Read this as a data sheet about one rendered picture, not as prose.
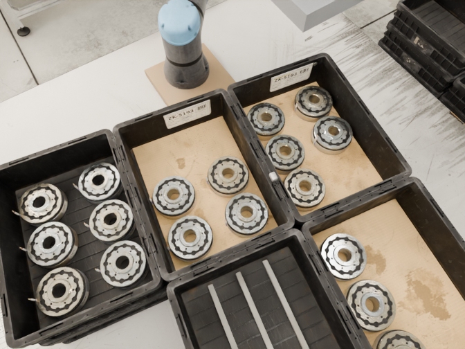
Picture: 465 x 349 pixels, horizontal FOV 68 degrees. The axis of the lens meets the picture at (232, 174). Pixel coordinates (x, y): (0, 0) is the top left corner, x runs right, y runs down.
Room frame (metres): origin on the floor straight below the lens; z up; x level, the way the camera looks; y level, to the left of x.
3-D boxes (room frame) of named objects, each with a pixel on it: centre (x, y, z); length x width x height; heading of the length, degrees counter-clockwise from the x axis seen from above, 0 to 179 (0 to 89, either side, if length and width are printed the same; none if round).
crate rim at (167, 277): (0.33, 0.08, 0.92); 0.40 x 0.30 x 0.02; 23
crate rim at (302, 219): (0.45, -0.20, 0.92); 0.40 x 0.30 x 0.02; 23
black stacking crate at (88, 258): (0.21, 0.35, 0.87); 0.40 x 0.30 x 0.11; 23
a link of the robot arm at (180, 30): (0.81, 0.15, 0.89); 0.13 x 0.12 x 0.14; 174
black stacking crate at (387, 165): (0.45, -0.20, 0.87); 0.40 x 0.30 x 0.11; 23
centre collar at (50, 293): (0.08, 0.37, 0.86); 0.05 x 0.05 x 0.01
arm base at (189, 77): (0.80, 0.15, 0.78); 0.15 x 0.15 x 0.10
